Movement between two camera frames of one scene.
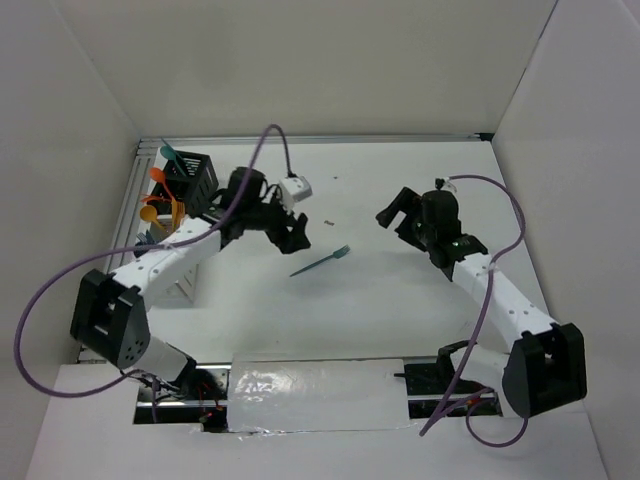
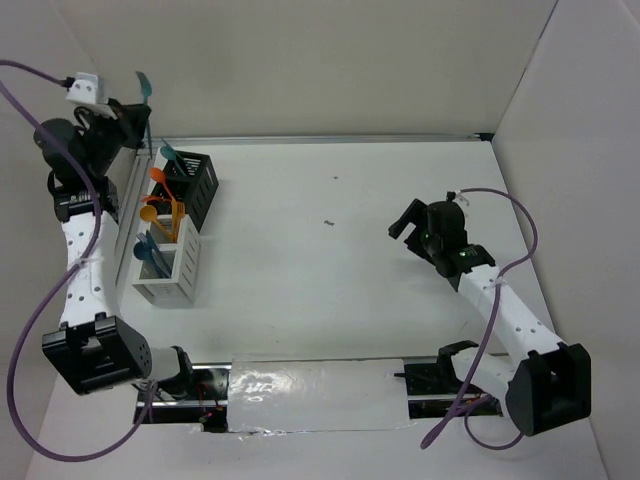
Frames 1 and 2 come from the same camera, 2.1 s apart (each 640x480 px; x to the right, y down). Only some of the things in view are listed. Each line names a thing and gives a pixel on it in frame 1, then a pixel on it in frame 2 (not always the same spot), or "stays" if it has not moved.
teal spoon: x=168 y=153 stays
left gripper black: x=294 y=238 → x=136 y=125
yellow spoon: x=149 y=214 stays
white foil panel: x=299 y=392 stays
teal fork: x=337 y=254 → x=146 y=92
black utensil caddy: x=195 y=189 stays
